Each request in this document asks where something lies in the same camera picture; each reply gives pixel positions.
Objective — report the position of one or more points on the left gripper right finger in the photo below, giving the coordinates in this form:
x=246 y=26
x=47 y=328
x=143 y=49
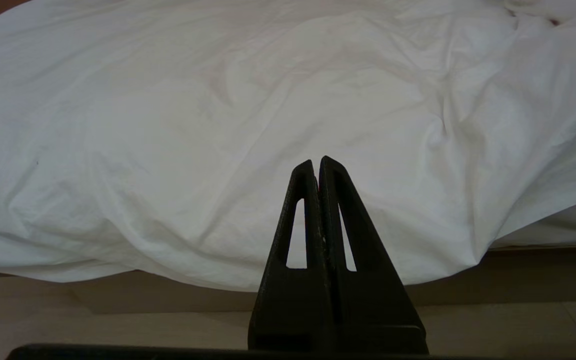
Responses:
x=373 y=305

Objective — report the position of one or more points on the white duvet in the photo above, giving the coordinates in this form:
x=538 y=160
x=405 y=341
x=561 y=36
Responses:
x=208 y=125

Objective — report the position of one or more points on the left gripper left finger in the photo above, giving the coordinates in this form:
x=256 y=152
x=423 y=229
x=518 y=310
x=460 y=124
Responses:
x=290 y=305

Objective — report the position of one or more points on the white bed sheet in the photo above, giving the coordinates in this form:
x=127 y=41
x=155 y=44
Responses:
x=560 y=227

